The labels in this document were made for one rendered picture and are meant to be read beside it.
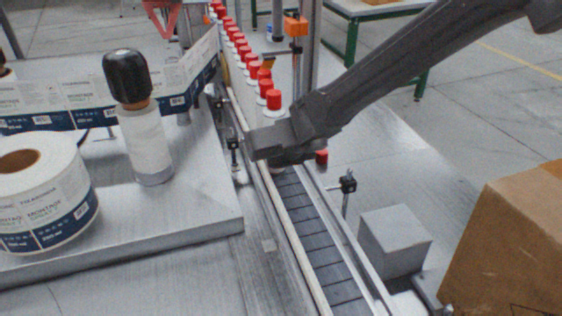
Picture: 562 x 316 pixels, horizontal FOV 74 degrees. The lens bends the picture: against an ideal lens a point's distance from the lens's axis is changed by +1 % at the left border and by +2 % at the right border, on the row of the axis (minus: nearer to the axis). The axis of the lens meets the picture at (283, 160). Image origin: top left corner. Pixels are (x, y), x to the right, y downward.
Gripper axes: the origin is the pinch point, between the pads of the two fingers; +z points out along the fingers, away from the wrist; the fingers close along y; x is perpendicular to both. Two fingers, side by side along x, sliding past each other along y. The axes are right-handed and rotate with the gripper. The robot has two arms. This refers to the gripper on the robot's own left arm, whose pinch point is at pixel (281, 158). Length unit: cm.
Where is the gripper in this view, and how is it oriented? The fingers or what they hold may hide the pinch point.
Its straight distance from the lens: 84.0
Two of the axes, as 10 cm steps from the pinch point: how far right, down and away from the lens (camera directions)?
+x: 2.3, 9.5, -2.0
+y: -9.5, 1.8, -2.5
